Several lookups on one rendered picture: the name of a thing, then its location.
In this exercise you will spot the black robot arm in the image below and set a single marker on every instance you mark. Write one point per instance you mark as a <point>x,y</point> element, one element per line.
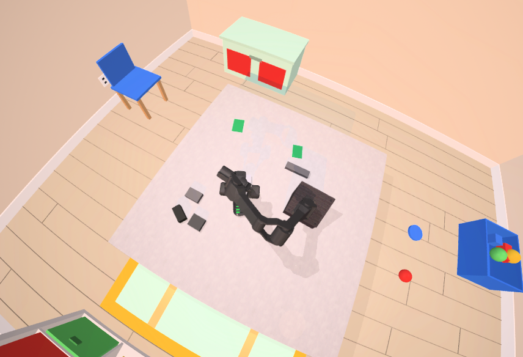
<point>235,189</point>

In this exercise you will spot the small green block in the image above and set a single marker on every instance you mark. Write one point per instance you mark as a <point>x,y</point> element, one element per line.
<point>297,151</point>

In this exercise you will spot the flat green rectangular plate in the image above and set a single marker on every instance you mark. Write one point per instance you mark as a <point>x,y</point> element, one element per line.
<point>238,125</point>

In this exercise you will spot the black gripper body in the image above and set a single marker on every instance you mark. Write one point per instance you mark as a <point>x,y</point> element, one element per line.
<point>254,191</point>

